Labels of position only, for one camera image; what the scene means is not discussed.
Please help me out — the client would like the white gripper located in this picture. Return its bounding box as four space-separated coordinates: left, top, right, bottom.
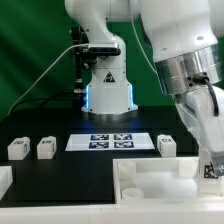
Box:
174 87 224 176

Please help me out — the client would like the white square tabletop tray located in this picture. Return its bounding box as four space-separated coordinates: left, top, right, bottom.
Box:
113 157 224 204

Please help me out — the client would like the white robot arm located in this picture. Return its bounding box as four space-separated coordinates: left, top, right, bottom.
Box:
65 0 224 176

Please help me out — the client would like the white sheet with markers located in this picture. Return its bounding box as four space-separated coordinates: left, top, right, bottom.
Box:
66 133 154 152

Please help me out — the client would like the white block left edge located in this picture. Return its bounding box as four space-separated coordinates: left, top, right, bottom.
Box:
0 166 13 200

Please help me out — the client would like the white front rail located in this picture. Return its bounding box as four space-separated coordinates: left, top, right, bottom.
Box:
0 203 224 224

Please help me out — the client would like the black cable on table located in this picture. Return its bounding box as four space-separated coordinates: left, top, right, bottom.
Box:
7 94 84 116

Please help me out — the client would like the white cable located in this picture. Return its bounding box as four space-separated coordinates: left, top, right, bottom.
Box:
7 42 90 116

